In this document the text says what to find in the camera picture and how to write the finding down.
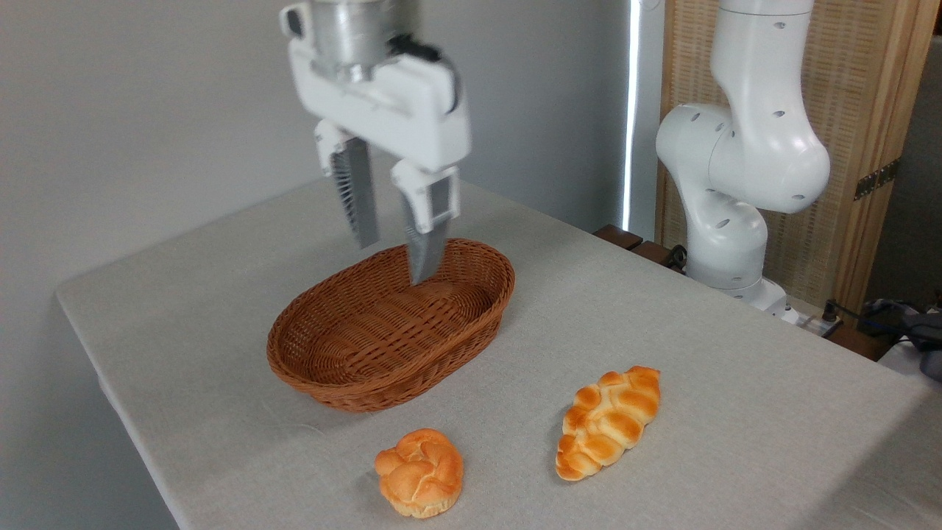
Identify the long braided bread loaf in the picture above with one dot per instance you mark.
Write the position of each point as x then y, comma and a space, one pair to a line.
607, 423

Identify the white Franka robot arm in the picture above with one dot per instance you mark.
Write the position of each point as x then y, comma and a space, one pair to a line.
751, 147

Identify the dark metal screen hinge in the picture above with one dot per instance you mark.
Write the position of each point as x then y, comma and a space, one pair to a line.
877, 179

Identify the round knotted bread roll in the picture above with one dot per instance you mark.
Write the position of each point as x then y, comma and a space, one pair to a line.
421, 475

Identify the wooden woven folding screen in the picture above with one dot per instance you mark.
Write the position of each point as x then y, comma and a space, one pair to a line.
861, 88

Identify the brown oval wicker basket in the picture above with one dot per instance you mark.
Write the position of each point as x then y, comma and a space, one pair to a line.
368, 338

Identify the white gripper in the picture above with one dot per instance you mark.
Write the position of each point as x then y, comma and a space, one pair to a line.
412, 118

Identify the white power strip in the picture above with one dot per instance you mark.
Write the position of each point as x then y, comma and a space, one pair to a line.
817, 324

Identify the light grey tablecloth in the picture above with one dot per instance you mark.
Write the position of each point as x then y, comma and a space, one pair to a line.
699, 309

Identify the black power plug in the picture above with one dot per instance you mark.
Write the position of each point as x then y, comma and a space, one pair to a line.
830, 311

